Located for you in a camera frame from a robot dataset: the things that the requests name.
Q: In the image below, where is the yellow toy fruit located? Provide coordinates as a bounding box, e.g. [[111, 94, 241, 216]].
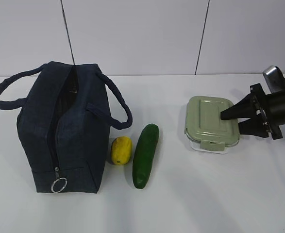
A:
[[111, 136, 132, 165]]

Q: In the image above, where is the dark blue lunch bag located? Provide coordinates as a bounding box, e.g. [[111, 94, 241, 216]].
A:
[[0, 61, 133, 193]]

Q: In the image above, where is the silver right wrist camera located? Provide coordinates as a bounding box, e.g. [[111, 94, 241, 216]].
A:
[[263, 66, 285, 93]]

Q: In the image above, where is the green lid glass food container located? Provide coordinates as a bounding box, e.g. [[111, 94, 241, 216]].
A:
[[184, 96, 240, 154]]

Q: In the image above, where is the green cucumber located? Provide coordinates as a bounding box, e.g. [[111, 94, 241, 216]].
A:
[[132, 124, 160, 189]]

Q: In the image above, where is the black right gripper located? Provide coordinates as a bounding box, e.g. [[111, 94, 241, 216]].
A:
[[220, 83, 282, 140]]

